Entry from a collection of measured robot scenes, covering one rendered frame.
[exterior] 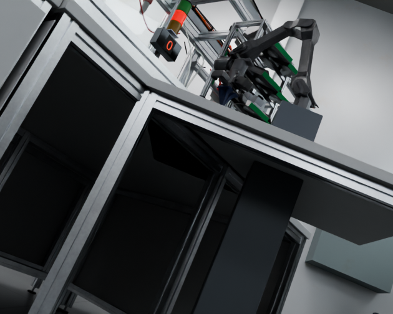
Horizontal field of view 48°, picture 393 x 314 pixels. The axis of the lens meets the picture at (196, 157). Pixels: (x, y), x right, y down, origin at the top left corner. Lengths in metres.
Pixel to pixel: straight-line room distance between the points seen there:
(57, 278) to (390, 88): 5.98
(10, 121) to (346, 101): 5.65
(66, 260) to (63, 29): 0.53
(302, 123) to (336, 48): 5.29
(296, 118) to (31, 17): 0.83
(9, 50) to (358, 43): 6.15
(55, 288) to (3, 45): 0.55
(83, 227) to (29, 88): 0.35
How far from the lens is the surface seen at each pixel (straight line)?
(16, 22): 1.01
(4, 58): 0.99
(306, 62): 1.61
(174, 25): 1.77
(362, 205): 1.42
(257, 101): 1.91
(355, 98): 6.41
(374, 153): 6.20
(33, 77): 1.00
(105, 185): 1.12
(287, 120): 1.42
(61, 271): 1.11
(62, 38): 1.05
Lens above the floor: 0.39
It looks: 17 degrees up
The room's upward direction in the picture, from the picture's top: 24 degrees clockwise
